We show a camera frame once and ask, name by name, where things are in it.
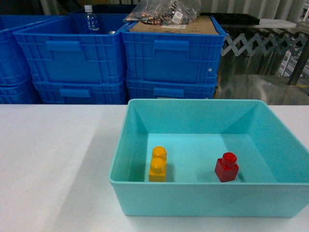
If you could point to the red toy block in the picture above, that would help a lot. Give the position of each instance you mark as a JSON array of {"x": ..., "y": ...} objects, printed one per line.
[{"x": 226, "y": 167}]

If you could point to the light teal plastic box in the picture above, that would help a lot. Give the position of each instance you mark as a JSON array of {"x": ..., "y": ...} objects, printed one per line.
[{"x": 273, "y": 176}]

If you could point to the yellow toy block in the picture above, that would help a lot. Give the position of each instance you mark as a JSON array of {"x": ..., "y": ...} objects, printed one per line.
[{"x": 158, "y": 165}]

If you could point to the blue crate lower right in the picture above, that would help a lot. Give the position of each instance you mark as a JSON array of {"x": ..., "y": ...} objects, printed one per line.
[{"x": 153, "y": 90}]

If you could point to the blue crate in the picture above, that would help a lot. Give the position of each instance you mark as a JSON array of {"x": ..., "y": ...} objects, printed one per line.
[
  {"x": 14, "y": 68},
  {"x": 153, "y": 90},
  {"x": 72, "y": 93},
  {"x": 62, "y": 51},
  {"x": 182, "y": 56},
  {"x": 24, "y": 93}
]

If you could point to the blue crate upper right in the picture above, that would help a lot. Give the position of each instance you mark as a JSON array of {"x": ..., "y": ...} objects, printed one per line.
[{"x": 182, "y": 56}]

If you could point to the blue crate lower middle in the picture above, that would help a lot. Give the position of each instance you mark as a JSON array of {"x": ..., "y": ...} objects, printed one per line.
[{"x": 72, "y": 93}]

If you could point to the clear bag of parts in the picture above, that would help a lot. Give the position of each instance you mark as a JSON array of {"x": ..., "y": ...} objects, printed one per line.
[{"x": 165, "y": 12}]

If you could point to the brown cardboard sheet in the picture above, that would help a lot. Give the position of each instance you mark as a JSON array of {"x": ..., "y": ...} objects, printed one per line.
[{"x": 173, "y": 26}]

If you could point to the clear water bottle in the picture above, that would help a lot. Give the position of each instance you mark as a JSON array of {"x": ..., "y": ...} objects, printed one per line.
[{"x": 91, "y": 21}]

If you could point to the blue crate upper middle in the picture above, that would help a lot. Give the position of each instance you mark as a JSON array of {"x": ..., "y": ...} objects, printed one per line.
[{"x": 62, "y": 51}]

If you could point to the black tray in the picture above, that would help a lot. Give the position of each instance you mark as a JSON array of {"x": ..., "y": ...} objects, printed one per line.
[{"x": 233, "y": 18}]

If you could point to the blue crate lower left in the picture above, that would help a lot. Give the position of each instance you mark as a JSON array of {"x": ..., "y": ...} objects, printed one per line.
[{"x": 24, "y": 93}]

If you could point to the grey expandable conveyor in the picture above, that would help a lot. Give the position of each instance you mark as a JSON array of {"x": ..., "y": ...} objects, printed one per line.
[{"x": 251, "y": 45}]

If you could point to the white foam board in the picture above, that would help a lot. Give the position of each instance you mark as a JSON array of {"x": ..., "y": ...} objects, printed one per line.
[{"x": 276, "y": 23}]

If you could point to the blue crate upper left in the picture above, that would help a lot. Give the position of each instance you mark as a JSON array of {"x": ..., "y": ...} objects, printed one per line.
[{"x": 14, "y": 68}]

